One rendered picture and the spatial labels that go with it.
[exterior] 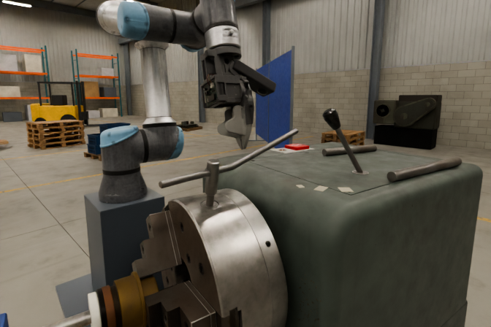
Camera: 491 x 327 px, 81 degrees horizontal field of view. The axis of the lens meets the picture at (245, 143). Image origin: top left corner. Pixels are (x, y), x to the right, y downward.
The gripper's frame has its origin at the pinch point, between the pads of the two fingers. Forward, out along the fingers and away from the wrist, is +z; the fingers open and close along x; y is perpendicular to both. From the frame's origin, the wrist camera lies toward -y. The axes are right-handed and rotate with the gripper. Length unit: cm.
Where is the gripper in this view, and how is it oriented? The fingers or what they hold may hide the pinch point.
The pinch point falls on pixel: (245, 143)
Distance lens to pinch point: 62.2
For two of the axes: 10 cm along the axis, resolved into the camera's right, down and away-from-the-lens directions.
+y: -8.3, 0.9, -5.4
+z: 1.4, 9.9, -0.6
